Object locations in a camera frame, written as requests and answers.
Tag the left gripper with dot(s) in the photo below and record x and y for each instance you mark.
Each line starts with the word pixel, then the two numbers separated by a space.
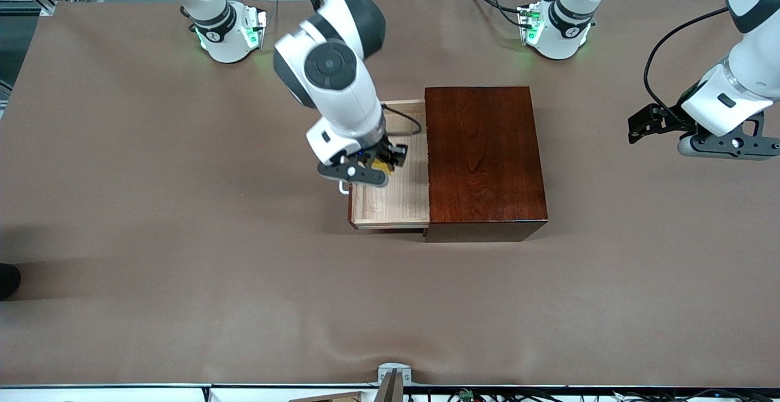
pixel 669 120

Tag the yellow cube block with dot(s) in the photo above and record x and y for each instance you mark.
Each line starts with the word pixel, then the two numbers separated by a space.
pixel 385 167

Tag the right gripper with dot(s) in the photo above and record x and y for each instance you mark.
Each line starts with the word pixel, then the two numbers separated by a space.
pixel 385 148

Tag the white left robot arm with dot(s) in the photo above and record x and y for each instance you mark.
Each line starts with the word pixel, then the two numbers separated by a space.
pixel 567 24

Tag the brown table mat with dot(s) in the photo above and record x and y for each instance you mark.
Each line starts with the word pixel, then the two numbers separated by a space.
pixel 183 329

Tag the black round object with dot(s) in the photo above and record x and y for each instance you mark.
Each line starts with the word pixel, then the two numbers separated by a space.
pixel 8 281

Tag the dark wood cabinet box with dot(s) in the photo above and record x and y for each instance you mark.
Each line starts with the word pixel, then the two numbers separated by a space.
pixel 484 158

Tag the wooden drawer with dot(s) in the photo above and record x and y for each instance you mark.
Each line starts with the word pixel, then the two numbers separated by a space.
pixel 402 201

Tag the grey metal bracket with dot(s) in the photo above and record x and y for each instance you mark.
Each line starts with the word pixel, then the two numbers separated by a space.
pixel 394 373

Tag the light brown board piece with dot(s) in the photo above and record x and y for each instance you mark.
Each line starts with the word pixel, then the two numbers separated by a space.
pixel 329 398

